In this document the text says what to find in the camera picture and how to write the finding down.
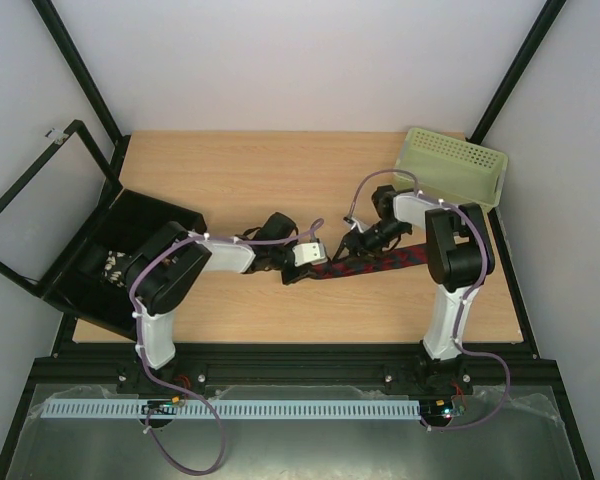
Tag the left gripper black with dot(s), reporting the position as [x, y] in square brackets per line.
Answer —
[303, 272]

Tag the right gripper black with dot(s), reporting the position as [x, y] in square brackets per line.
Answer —
[355, 241]

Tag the red navy striped tie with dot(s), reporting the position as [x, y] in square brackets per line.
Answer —
[398, 258]

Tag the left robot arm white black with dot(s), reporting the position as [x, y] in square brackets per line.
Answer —
[159, 276]

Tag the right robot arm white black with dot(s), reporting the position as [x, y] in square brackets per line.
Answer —
[459, 255]

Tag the light green plastic basket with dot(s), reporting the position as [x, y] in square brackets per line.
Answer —
[455, 170]

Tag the black divided storage box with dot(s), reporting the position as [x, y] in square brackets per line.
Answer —
[82, 291]

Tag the black white patterned rolled tie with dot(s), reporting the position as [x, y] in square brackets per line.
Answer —
[115, 267]

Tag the black open box lid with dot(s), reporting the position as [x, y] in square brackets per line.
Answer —
[47, 215]

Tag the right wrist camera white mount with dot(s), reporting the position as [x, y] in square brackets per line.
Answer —
[355, 225]

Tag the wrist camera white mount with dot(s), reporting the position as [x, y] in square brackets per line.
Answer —
[355, 225]
[309, 253]

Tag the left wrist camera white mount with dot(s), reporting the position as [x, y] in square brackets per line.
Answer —
[309, 253]

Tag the light blue slotted cable duct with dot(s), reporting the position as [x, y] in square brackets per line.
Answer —
[234, 409]

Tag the left black frame post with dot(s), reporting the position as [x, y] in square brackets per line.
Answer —
[65, 44]

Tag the black frame post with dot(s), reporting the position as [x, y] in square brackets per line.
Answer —
[526, 52]
[65, 44]

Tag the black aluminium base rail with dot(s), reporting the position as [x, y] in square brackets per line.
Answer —
[393, 369]

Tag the right black frame post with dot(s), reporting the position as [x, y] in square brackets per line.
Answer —
[526, 52]

